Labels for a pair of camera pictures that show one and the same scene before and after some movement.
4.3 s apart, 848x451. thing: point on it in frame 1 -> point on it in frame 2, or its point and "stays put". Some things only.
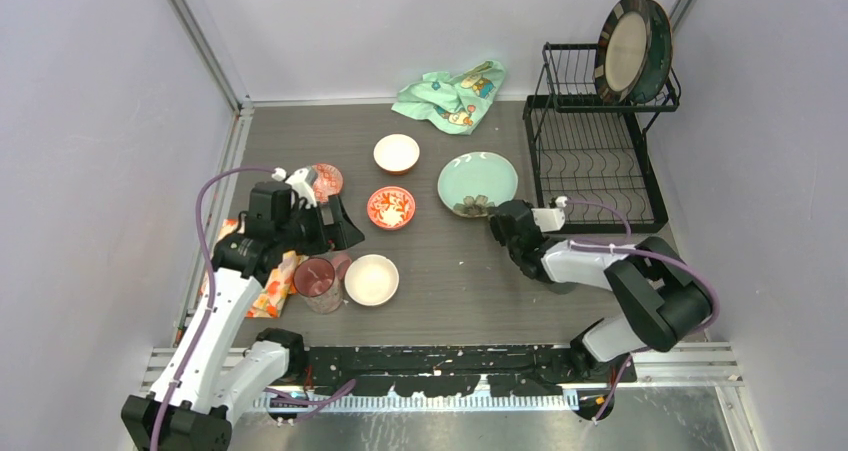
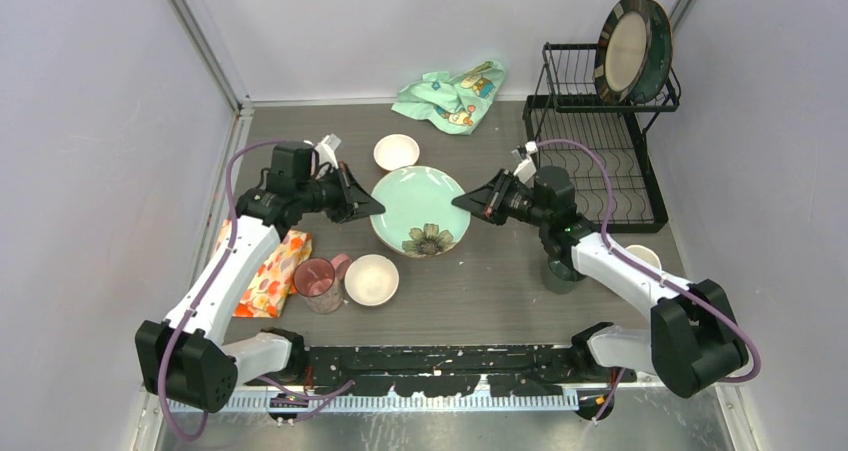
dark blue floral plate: (661, 55) stays put
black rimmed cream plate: (623, 49) stays put
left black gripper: (338, 235) -> (358, 202)
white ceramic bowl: (371, 280) stays put
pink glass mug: (319, 282) stays put
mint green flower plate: (472, 182) -> (420, 218)
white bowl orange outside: (396, 153) stays put
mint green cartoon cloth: (461, 103) stays put
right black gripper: (497, 228) -> (488, 200)
